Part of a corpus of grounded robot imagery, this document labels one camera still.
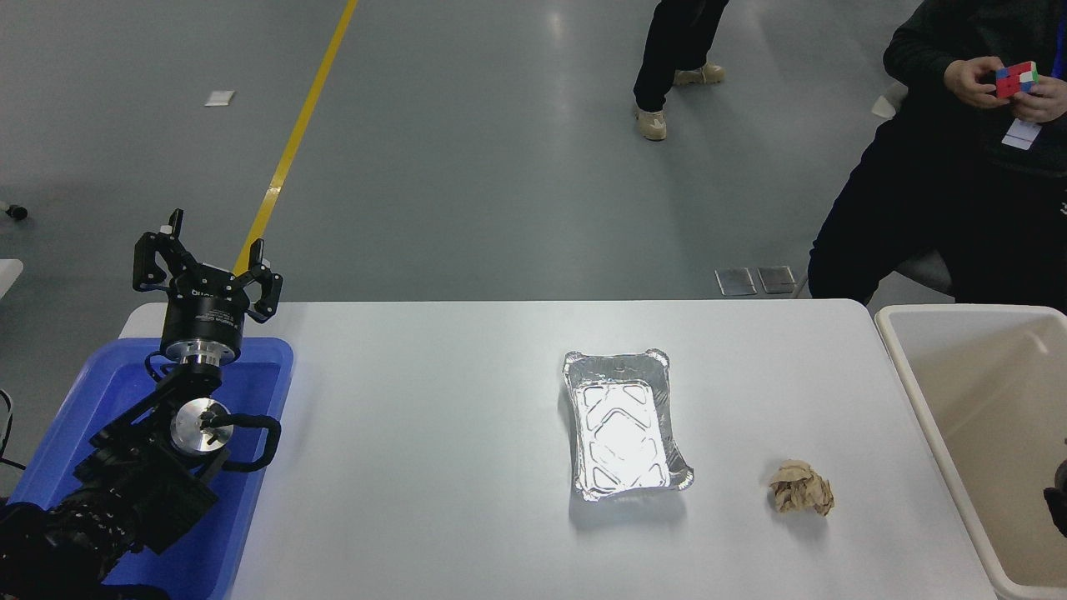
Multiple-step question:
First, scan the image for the blue plastic tray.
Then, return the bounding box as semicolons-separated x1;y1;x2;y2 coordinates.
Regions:
8;336;294;600

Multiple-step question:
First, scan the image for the person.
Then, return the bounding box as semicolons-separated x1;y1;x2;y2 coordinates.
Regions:
807;0;1067;305
632;0;731;142

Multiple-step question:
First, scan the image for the white badge card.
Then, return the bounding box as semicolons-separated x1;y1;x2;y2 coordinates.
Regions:
1001;118;1042;152

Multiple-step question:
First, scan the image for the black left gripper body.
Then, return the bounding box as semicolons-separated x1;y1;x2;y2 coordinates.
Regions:
159;267;250;363

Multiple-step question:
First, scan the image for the person's right hand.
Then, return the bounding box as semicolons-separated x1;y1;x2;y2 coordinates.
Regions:
944;56;1014;110

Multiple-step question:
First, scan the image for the crumpled tan paper ball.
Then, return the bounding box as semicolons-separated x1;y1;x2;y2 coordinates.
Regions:
768;458;835;518

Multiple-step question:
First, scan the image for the silver foil tray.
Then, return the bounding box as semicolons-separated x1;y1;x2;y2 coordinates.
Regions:
561;348;694;503

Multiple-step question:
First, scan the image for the large pale bin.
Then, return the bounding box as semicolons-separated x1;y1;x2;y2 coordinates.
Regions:
873;302;1067;600

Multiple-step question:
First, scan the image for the colourful puzzle cube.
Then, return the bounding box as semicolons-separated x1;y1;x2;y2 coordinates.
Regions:
994;60;1040;101

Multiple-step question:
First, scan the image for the person's left hand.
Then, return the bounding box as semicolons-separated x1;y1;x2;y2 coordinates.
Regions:
1009;70;1067;125

